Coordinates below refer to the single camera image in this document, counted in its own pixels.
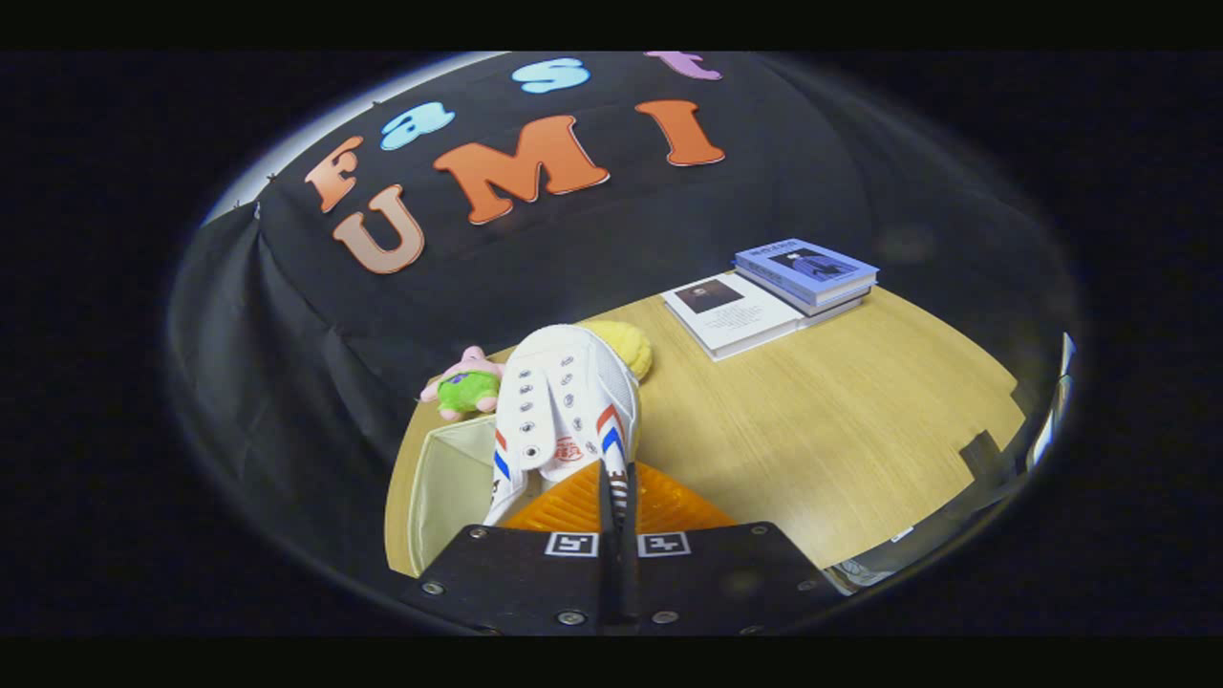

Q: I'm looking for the white canvas shoe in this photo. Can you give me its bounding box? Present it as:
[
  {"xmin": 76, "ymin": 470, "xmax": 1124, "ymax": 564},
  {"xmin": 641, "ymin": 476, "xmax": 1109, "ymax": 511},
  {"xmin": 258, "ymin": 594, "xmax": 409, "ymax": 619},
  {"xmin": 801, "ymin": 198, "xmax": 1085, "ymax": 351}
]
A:
[{"xmin": 483, "ymin": 324, "xmax": 641, "ymax": 528}]

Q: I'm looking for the yellow plush ball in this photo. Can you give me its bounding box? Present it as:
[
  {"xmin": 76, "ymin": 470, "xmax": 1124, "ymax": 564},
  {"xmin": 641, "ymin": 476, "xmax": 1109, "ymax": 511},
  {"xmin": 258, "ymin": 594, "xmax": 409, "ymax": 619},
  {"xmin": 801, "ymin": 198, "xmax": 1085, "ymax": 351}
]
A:
[{"xmin": 583, "ymin": 320, "xmax": 654, "ymax": 383}]

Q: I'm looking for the thin dark-edged book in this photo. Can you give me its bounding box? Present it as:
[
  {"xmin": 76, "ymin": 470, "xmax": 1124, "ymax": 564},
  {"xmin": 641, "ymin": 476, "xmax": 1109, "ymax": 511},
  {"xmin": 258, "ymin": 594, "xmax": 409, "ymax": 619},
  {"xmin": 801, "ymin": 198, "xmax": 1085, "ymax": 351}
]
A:
[{"xmin": 798, "ymin": 291, "xmax": 870, "ymax": 331}]

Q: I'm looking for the pink and green plush toy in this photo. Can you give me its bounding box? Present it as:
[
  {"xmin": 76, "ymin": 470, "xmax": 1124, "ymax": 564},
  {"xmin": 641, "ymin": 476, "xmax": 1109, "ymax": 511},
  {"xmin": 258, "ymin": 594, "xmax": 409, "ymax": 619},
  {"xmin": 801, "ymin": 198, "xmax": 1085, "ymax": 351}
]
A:
[{"xmin": 420, "ymin": 346, "xmax": 505, "ymax": 421}]

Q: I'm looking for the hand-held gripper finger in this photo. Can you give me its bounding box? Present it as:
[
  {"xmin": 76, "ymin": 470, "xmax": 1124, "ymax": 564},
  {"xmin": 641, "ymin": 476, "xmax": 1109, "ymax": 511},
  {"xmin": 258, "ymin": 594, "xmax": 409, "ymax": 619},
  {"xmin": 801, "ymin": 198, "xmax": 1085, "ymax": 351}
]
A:
[
  {"xmin": 619, "ymin": 462, "xmax": 844, "ymax": 636},
  {"xmin": 401, "ymin": 462, "xmax": 620, "ymax": 636}
]

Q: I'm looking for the black tape patch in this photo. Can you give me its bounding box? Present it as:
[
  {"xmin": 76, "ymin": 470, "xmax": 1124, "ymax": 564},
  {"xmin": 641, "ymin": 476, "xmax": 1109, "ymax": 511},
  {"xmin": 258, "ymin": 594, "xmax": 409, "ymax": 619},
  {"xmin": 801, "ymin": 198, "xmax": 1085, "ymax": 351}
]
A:
[{"xmin": 958, "ymin": 432, "xmax": 1014, "ymax": 485}]

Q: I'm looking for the blue cover book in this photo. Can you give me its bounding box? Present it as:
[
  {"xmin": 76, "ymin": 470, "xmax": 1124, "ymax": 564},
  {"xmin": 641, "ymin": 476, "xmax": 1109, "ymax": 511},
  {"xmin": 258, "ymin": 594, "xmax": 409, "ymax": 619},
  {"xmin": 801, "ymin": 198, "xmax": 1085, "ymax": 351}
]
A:
[{"xmin": 734, "ymin": 238, "xmax": 880, "ymax": 309}]

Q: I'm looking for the white cover book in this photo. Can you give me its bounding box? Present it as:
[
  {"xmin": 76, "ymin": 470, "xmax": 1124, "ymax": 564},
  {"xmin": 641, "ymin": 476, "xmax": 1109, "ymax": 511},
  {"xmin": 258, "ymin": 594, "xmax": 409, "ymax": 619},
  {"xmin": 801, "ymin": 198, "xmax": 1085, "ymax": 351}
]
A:
[{"xmin": 661, "ymin": 273, "xmax": 805, "ymax": 362}]

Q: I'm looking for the beige fabric storage box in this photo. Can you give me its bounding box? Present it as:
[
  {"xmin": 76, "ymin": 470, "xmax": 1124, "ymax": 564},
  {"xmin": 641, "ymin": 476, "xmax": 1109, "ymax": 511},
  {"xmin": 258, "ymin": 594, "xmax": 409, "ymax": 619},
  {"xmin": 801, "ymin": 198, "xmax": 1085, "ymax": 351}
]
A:
[{"xmin": 406, "ymin": 413, "xmax": 517, "ymax": 579}]

